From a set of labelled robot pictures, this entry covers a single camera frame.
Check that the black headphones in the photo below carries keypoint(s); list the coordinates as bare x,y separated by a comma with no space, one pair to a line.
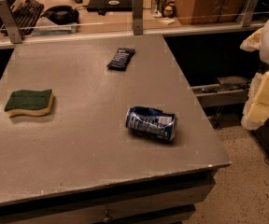
61,15

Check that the grey table drawer front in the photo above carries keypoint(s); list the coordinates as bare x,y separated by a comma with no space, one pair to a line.
168,200

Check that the small round brown object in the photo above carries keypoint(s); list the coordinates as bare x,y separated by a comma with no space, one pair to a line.
168,12

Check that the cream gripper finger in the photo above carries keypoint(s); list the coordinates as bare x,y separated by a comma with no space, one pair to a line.
252,43
256,109

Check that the black laptop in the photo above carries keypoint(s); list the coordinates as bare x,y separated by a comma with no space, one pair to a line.
109,5

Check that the grey metal bracket right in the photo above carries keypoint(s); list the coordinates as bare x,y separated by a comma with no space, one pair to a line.
247,13

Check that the grey metal bracket left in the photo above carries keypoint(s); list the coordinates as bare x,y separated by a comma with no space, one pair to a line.
7,17

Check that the wooden cabinet box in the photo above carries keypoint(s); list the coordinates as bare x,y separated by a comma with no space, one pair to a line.
208,11

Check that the dark blue snack packet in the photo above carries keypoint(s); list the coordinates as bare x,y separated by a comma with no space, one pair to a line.
121,59

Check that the clear plastic bag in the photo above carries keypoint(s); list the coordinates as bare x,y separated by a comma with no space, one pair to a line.
44,26

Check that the blue pepsi can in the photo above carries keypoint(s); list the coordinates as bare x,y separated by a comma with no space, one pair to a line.
151,123

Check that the black keyboard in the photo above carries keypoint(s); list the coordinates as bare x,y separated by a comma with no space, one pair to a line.
26,15

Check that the grey metal side shelf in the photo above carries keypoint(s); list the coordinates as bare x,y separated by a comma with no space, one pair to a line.
226,91

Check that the green and yellow sponge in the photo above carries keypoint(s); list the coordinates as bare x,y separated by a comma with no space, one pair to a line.
29,103

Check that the grey metal bracket middle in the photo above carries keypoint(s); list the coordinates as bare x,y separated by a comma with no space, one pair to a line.
137,17

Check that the silver green can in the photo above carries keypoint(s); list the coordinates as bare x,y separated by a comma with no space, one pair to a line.
157,7

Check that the grey metal bracket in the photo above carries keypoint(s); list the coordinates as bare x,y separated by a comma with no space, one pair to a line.
7,17
137,17
247,13

